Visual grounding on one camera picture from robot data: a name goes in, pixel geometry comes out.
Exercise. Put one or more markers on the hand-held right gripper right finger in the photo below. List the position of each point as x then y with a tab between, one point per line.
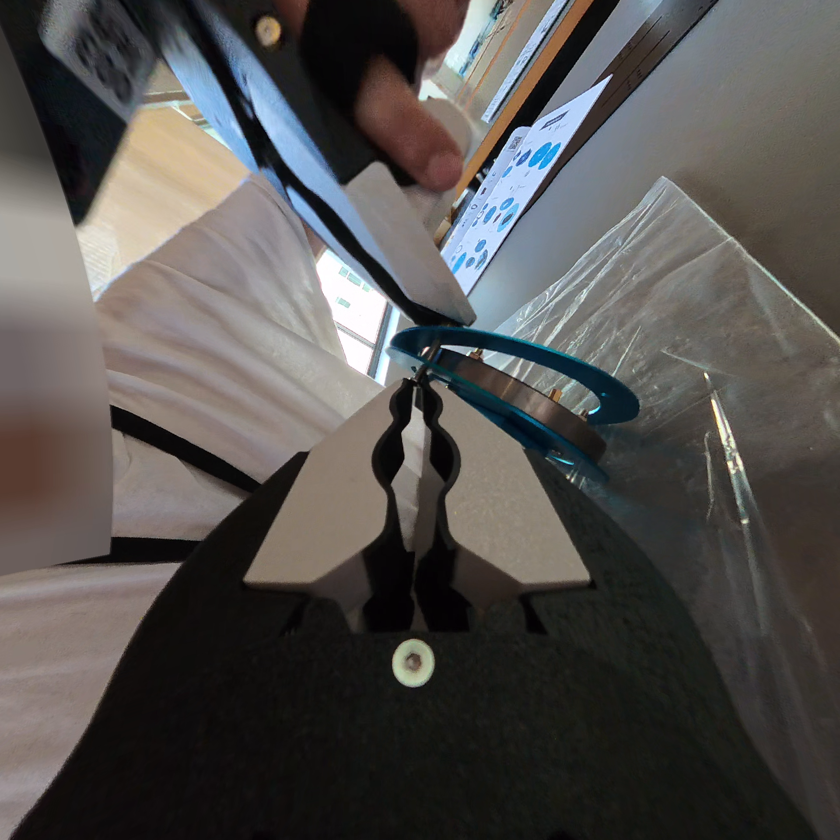
518	525

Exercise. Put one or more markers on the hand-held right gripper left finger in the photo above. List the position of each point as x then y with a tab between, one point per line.
308	525

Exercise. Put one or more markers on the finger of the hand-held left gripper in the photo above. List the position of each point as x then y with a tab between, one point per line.
407	256
341	229

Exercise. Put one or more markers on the blue metal disc bearing assembly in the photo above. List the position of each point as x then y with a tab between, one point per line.
613	394

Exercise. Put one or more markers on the person's left hand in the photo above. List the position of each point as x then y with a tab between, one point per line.
420	138

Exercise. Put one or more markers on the white printed instruction sheet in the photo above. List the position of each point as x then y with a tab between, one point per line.
525	170

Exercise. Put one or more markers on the long table with wooden edge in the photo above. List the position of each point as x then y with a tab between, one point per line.
498	128

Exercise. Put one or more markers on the white printed paper strip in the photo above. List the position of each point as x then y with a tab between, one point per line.
525	59

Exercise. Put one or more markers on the clear plastic bag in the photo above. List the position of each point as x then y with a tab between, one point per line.
689	328

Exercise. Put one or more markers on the black flat metal plate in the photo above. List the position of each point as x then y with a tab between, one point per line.
649	46

